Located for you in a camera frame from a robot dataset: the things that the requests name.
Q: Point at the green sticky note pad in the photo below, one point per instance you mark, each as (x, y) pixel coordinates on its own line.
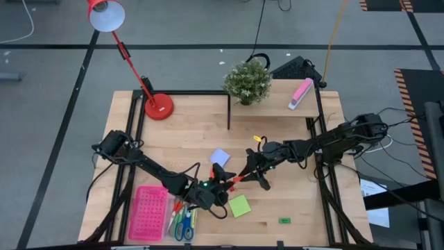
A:
(239, 206)

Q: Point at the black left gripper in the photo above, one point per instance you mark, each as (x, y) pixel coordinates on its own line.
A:
(209, 196)

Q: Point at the orange eraser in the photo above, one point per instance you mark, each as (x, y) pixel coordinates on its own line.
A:
(212, 173)

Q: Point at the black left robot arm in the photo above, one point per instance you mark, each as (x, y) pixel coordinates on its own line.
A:
(152, 166)

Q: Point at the clear plastic box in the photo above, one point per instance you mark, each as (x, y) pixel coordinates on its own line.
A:
(170, 236)

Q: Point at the green potted plant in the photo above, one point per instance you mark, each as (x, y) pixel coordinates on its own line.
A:
(248, 81)

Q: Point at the white paper sheet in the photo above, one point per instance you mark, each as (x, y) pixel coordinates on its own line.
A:
(378, 212)

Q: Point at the pale blue sticky note pad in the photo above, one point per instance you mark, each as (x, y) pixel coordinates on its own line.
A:
(220, 157)

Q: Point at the pink stapler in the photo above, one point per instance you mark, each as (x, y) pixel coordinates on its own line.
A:
(301, 93)

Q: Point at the pink plastic basket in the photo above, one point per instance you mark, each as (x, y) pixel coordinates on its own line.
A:
(148, 213)

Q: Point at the yellow highlighter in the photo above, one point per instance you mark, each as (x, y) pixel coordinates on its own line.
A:
(195, 218)

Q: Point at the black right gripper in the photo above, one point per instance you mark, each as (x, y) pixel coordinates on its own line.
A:
(272, 156)

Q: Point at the grey metal column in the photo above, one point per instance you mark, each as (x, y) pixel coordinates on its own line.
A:
(435, 156)

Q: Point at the red eraser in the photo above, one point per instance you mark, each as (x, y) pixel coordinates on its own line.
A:
(238, 179)

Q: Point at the black metal frame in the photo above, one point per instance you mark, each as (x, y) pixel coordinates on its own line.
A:
(229, 111)

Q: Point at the striped black floor mat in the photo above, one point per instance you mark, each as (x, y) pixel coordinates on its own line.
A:
(423, 87)
(385, 5)

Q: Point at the black perforated panel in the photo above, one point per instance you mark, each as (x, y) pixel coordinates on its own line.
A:
(295, 69)

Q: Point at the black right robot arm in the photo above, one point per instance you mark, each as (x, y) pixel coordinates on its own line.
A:
(333, 139)

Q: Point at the red desk lamp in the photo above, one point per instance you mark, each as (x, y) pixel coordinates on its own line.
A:
(159, 107)

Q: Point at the yellow tag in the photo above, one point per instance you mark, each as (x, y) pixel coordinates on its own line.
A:
(257, 138)

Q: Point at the small green block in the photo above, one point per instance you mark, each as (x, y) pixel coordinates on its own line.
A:
(284, 220)

